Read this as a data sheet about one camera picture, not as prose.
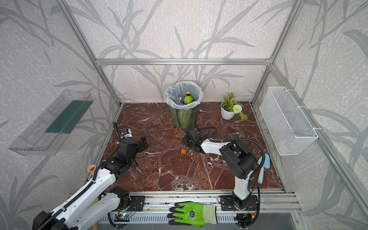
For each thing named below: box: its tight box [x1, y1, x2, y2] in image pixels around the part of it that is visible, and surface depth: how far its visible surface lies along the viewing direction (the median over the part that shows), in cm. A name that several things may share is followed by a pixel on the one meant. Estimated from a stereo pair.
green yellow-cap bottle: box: [183, 91, 195, 105], surface depth 101 cm
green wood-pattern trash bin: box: [170, 104, 201, 130], surface depth 96 cm
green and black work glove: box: [167, 200, 219, 227], surface depth 71 cm
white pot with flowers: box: [220, 92, 249, 121], surface depth 103 cm
